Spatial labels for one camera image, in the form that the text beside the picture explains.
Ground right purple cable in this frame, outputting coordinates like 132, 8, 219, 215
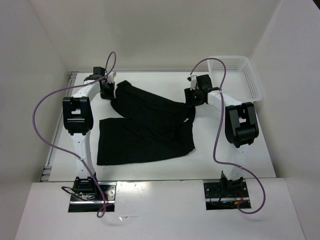
189, 57, 268, 215

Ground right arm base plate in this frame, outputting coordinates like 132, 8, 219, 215
203, 179, 252, 211

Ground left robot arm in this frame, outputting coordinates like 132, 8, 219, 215
62, 71, 117, 200

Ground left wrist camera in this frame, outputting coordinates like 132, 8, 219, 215
106, 71, 117, 84

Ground black shorts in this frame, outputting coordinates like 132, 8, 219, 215
96, 80, 196, 166

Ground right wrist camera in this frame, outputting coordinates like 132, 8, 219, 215
187, 75, 197, 91

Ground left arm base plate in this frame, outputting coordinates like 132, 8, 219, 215
63, 182, 117, 213

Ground purple cable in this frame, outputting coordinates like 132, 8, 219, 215
189, 57, 268, 215
32, 51, 118, 218

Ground aluminium table edge rail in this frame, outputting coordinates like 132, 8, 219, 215
40, 71, 78, 183

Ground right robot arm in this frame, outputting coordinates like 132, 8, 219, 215
184, 74, 259, 197

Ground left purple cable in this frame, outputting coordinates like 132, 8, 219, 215
32, 51, 118, 218

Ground white plastic basket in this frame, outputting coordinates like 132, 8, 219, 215
207, 55, 263, 102

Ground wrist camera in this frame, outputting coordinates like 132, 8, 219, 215
187, 75, 197, 91
106, 71, 117, 84

